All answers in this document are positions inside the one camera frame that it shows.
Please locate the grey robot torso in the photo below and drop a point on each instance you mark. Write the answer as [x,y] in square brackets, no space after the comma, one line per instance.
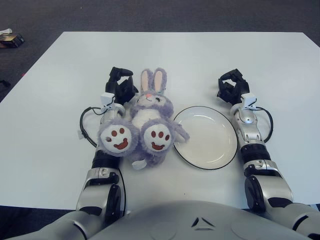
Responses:
[175,220]

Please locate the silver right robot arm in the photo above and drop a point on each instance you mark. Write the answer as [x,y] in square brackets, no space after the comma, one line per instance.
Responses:
[270,180]

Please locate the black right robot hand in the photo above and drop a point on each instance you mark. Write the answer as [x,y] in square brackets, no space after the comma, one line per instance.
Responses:
[231,92]

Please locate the purple plush bunny doll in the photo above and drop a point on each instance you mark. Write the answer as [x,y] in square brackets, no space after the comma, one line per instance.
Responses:
[150,117]

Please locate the black and yellow box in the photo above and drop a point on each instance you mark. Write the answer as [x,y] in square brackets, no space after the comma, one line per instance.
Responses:
[12,40]

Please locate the white plate with black rim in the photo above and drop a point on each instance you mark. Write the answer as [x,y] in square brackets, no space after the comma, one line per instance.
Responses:
[207,140]

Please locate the white paper scrap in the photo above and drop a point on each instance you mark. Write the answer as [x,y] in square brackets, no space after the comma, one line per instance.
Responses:
[6,31]

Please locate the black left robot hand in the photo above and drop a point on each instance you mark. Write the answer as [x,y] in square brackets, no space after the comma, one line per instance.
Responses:
[120,88]

